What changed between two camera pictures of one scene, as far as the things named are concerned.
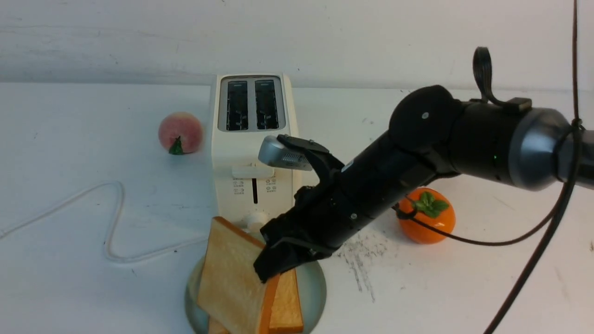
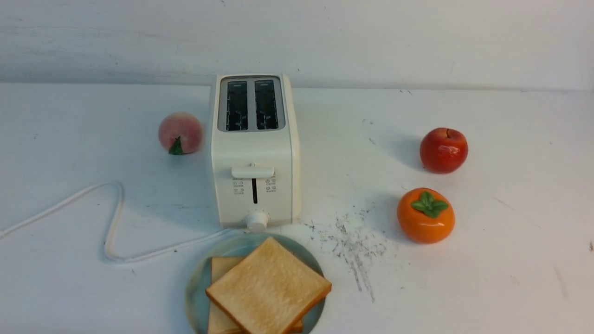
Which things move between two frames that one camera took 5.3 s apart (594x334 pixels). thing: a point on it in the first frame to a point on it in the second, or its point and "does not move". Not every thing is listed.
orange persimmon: [433, 207] does not move
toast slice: [281, 311] to [219, 323]
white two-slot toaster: [246, 193] does not move
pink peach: [180, 132] does not move
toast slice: [231, 291] to [269, 291]
